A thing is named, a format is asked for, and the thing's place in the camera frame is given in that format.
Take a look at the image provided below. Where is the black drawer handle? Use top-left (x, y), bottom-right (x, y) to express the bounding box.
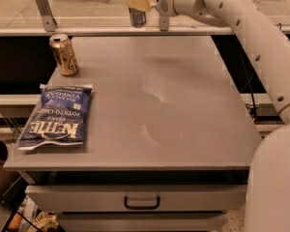
top-left (124, 196), bottom-right (160, 211)

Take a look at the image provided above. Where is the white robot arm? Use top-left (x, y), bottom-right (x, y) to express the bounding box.
top-left (125, 0), bottom-right (290, 232)

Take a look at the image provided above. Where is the middle metal bracket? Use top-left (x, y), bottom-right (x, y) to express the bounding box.
top-left (159, 15), bottom-right (169, 32)

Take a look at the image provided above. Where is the gold soda can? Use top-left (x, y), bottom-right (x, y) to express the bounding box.
top-left (49, 34), bottom-right (78, 76)

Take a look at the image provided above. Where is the silver blue redbull can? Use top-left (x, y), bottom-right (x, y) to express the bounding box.
top-left (129, 8), bottom-right (147, 28)

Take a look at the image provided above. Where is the left metal bracket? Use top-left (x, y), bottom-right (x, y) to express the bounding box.
top-left (35, 0), bottom-right (57, 32)

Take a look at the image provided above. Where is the grey lower drawer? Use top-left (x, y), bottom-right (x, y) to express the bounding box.
top-left (59, 213), bottom-right (227, 232)

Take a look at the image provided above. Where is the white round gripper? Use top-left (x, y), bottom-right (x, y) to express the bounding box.
top-left (124, 0), bottom-right (180, 17)

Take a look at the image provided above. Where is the grey upper drawer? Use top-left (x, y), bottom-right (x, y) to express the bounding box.
top-left (26, 185), bottom-right (247, 213)

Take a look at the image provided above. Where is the snack bag under table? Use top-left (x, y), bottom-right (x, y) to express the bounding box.
top-left (27, 212), bottom-right (59, 232)

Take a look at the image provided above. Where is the blue kettle chips bag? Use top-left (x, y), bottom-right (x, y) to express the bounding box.
top-left (18, 84), bottom-right (93, 151)

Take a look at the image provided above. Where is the metal bracket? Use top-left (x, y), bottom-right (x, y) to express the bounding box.
top-left (35, 0), bottom-right (57, 32)
top-left (159, 15), bottom-right (169, 32)

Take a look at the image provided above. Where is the grey drawer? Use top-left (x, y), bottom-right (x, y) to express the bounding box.
top-left (26, 185), bottom-right (247, 213)
top-left (59, 213), bottom-right (227, 232)

